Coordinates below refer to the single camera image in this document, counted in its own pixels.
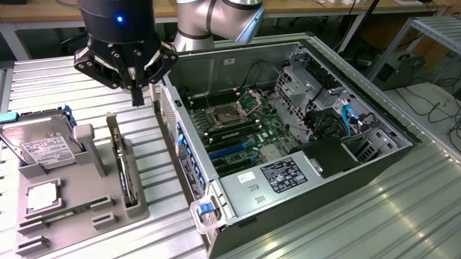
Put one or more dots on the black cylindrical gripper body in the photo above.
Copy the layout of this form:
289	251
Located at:
119	29

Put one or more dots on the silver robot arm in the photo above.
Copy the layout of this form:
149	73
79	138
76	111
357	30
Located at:
213	19

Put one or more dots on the black GPU card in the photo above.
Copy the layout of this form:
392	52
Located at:
122	159

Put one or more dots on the wooden desk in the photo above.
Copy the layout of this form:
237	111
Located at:
43	13

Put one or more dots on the CPU socket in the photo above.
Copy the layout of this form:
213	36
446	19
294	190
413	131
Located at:
225	116

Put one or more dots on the metal socket cover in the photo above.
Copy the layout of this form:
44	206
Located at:
249	102

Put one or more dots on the silver hard disk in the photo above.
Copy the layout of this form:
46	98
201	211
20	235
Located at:
39	140

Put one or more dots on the installed RAM stick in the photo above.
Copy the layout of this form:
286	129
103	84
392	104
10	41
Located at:
234	132

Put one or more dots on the green motherboard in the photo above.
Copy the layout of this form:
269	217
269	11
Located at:
238	135

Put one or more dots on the blue expansion slot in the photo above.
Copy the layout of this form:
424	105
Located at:
230	149

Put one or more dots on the metal disk bay cage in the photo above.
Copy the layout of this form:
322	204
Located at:
298	97

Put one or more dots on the open black PC case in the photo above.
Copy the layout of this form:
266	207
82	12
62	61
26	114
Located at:
287	129

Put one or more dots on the grey parts rack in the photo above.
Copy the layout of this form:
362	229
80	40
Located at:
86	189

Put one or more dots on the small silver heatsink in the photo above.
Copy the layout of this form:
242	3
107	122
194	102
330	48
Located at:
274	153

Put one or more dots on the silver CPU chip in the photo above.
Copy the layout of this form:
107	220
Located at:
43	198

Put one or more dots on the green RAM stick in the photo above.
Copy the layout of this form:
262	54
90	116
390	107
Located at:
75	211

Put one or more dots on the silver power supply unit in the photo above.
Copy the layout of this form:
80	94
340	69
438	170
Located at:
274	183

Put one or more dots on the black plastic air shroud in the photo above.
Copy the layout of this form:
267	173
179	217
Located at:
328	159

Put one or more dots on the dark grey box device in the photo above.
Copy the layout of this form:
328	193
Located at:
400	71

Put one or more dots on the metal slat cart frame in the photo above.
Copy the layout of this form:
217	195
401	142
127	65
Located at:
428	29

